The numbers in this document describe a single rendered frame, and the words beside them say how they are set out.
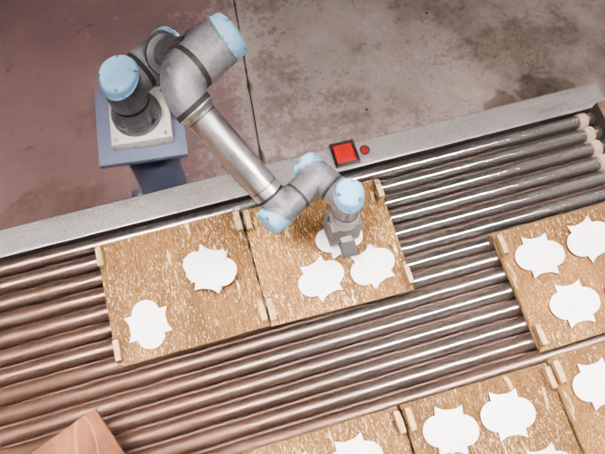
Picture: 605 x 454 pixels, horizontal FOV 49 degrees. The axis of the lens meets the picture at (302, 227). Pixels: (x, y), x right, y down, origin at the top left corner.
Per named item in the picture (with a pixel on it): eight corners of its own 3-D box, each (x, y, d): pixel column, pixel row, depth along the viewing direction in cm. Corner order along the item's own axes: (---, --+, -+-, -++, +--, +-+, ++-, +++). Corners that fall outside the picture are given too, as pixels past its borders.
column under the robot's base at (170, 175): (131, 191, 291) (75, 78, 210) (217, 178, 295) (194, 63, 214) (139, 272, 278) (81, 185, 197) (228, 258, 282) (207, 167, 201)
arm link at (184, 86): (139, 74, 142) (284, 238, 155) (176, 42, 145) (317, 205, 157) (133, 84, 153) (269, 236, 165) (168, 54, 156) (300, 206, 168)
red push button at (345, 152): (331, 149, 199) (331, 146, 198) (350, 143, 200) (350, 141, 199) (338, 166, 197) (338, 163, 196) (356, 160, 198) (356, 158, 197)
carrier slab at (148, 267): (96, 248, 185) (94, 246, 183) (239, 212, 190) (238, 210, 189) (119, 368, 173) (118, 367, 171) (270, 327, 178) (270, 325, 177)
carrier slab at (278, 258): (241, 212, 190) (241, 210, 189) (376, 180, 195) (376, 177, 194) (271, 328, 178) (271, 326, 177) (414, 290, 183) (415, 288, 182)
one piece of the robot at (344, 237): (338, 246, 165) (333, 266, 180) (371, 236, 166) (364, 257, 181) (322, 204, 169) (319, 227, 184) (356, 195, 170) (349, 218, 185)
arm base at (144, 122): (108, 101, 204) (98, 83, 194) (155, 88, 205) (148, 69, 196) (118, 142, 198) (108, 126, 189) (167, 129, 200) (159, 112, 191)
